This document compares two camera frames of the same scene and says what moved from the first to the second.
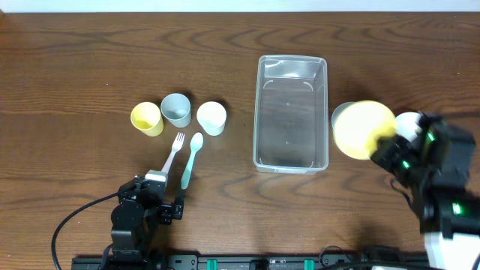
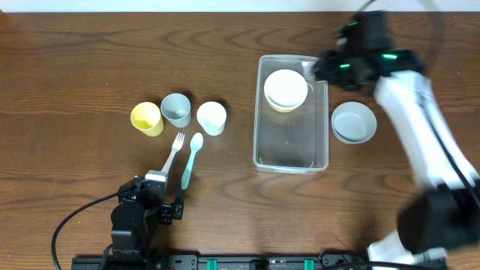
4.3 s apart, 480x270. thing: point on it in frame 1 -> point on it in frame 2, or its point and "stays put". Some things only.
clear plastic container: (291, 127) stays put
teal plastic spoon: (196, 142) stays put
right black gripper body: (387, 148) -> (329, 69)
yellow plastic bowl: (360, 125) -> (283, 109)
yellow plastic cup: (147, 118) stays put
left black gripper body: (166, 211) stays put
